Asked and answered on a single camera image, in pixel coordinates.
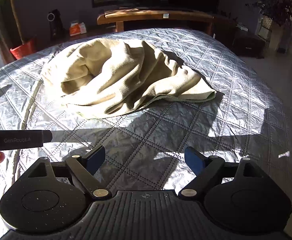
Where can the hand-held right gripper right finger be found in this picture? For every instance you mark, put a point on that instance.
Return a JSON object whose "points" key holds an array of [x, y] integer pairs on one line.
{"points": [[193, 158]]}

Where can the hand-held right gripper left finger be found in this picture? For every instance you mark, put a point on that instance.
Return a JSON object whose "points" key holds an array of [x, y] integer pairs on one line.
{"points": [[96, 158]]}

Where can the beige towel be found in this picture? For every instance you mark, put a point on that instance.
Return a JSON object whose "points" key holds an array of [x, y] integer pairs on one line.
{"points": [[126, 80]]}

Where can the grey quilted bedspread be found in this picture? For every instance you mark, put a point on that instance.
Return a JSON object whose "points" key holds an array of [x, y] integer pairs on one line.
{"points": [[161, 135]]}

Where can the green tree in red pot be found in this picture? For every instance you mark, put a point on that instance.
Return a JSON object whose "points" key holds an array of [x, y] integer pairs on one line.
{"points": [[23, 50]]}

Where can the black speaker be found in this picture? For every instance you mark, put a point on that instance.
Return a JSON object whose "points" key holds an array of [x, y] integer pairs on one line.
{"points": [[55, 27]]}

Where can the orange and white box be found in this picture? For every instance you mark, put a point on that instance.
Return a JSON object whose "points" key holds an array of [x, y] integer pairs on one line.
{"points": [[77, 30]]}

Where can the dark wooden box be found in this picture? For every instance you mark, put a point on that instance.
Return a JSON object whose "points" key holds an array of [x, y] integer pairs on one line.
{"points": [[248, 45]]}

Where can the wooden television stand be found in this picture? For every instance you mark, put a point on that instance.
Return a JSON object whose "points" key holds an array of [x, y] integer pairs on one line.
{"points": [[156, 15]]}

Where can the dark dried plant in vase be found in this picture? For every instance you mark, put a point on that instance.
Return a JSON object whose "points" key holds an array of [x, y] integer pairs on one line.
{"points": [[273, 2]]}

